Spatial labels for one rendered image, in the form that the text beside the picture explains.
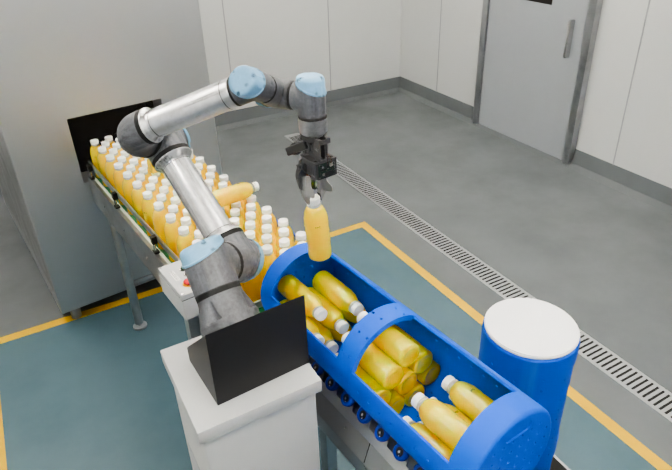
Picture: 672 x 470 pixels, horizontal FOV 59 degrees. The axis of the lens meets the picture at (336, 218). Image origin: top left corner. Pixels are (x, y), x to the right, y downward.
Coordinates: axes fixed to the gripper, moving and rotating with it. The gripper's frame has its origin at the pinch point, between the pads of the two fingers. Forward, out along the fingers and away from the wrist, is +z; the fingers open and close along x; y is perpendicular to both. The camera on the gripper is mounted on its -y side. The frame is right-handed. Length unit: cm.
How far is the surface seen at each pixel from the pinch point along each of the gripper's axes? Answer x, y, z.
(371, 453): -13, 42, 56
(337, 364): -14.7, 29.9, 32.7
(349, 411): -12, 31, 52
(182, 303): -35, -27, 37
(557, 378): 42, 59, 50
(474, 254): 186, -94, 145
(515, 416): -1, 75, 21
